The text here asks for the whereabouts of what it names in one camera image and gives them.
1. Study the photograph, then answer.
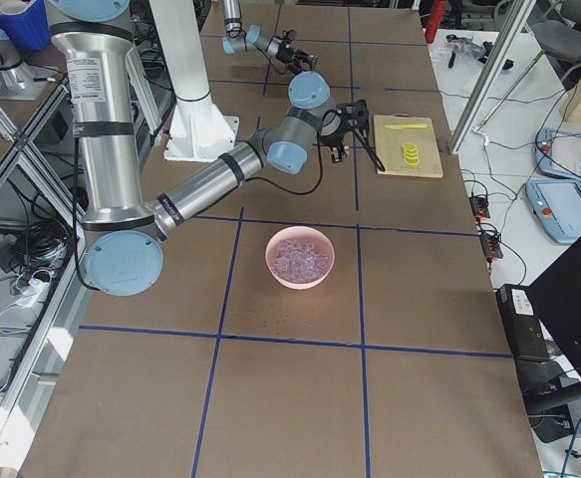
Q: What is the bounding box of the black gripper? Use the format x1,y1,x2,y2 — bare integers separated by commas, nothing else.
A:
276,40,318,75
318,112,352,163

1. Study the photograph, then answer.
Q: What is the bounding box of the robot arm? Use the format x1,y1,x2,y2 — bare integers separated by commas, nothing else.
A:
45,1,345,296
221,0,318,75

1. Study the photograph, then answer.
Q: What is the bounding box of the clear ice cubes pile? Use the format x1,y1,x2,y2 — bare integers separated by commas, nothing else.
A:
272,240,331,284

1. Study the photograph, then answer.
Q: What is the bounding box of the bamboo cutting board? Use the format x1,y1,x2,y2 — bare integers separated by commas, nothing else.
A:
373,115,443,179

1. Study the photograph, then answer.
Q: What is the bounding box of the yellow plastic knife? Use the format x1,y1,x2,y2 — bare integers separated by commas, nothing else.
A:
384,122,428,130

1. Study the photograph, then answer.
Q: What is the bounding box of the pink bowl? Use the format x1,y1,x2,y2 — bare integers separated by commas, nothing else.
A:
265,226,336,290

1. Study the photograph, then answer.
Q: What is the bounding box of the teach pendant far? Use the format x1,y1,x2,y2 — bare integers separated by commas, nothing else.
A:
535,127,581,181

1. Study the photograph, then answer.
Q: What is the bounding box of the teach pendant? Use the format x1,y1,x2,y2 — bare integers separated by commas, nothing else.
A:
525,179,581,244
535,127,581,181

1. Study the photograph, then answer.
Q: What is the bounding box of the teach pendant near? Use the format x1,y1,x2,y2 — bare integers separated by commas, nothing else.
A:
525,179,581,244

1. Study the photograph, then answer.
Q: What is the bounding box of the black box device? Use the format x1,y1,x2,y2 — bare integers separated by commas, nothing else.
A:
495,284,550,362

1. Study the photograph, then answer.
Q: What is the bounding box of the black laptop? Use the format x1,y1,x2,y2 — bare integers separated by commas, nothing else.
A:
525,236,581,414

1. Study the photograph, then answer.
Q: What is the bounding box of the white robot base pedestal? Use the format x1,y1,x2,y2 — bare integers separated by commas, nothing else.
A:
149,0,239,162

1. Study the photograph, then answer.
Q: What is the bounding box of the aluminium frame post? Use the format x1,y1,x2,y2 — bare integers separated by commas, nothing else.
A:
448,0,536,154

